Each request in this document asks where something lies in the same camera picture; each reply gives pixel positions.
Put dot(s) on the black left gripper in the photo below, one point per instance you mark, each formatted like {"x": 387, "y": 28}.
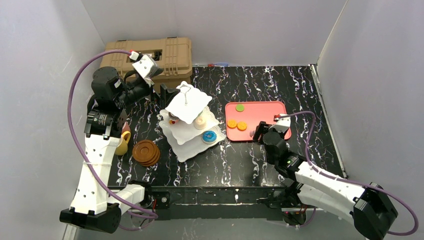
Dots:
{"x": 157, "y": 94}

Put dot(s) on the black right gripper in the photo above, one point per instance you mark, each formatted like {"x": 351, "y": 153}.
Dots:
{"x": 265, "y": 129}

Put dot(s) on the pink cake slice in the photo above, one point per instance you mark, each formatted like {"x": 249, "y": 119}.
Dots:
{"x": 173, "y": 121}

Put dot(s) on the white three-tier cake stand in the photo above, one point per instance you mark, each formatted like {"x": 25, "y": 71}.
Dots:
{"x": 184, "y": 139}

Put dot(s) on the pink serving tray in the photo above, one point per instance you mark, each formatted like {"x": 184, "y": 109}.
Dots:
{"x": 254, "y": 112}

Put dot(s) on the tan plastic tool case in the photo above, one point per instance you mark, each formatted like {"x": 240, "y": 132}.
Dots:
{"x": 172, "y": 54}

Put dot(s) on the white round cake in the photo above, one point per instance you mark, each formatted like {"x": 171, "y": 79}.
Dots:
{"x": 200, "y": 123}

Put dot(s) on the blue donut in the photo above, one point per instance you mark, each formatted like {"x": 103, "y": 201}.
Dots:
{"x": 209, "y": 137}

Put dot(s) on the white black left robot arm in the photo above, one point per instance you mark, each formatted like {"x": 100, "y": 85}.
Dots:
{"x": 102, "y": 132}

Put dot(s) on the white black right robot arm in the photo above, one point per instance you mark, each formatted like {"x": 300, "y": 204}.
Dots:
{"x": 366, "y": 207}

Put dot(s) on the round orange waffle cookie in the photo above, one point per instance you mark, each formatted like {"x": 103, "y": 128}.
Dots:
{"x": 231, "y": 124}

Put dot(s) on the green round macaron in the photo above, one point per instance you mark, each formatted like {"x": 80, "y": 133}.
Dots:
{"x": 240, "y": 108}

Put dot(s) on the pink mug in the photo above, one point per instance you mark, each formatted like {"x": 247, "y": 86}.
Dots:
{"x": 126, "y": 128}

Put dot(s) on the stack of brown wooden coasters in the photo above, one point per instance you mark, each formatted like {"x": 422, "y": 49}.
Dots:
{"x": 146, "y": 153}

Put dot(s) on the yellow mug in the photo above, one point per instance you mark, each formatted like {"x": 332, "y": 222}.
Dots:
{"x": 122, "y": 147}

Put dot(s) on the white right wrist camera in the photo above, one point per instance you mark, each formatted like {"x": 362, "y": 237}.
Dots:
{"x": 282, "y": 123}

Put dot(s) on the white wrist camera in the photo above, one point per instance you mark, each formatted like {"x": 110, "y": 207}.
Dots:
{"x": 145, "y": 66}
{"x": 282, "y": 123}

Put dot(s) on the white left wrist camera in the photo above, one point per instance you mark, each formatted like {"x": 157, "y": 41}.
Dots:
{"x": 145, "y": 66}

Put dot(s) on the aluminium frame rail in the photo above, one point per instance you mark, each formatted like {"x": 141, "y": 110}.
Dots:
{"x": 165, "y": 200}

